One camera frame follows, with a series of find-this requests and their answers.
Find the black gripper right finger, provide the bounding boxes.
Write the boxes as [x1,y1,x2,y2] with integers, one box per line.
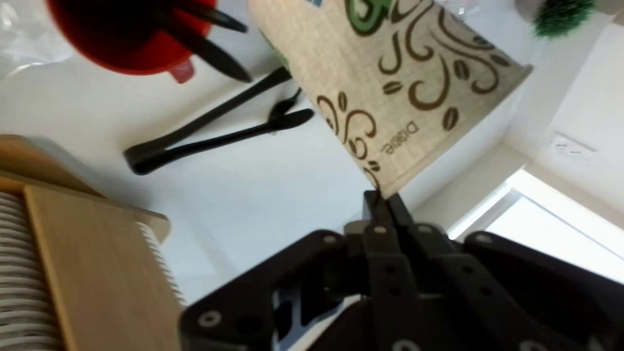
[387,191,624,351]

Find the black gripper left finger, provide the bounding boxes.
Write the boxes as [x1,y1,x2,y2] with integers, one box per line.
[180,189,420,351]

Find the paper cup with coffee print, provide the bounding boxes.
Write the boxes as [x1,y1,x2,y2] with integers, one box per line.
[246,0,537,201]

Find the stack of white cup lids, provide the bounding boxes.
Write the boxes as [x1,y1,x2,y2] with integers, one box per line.
[0,189,188,351]

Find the black plastic fork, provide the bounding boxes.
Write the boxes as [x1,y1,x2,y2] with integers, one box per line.
[268,86,307,125]

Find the black plastic tongs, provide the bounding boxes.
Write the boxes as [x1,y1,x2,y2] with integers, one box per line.
[124,64,319,178]

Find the black plastic utensil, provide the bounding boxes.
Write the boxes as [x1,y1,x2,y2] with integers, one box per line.
[157,16,256,86]
[174,0,250,35]

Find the green fuzzy object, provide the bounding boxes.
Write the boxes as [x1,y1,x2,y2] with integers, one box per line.
[533,0,597,39]

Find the white mug with red inside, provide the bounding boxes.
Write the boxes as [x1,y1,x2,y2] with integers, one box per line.
[46,0,219,86]

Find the white wall outlet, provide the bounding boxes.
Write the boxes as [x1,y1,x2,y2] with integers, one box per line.
[547,131,599,166]

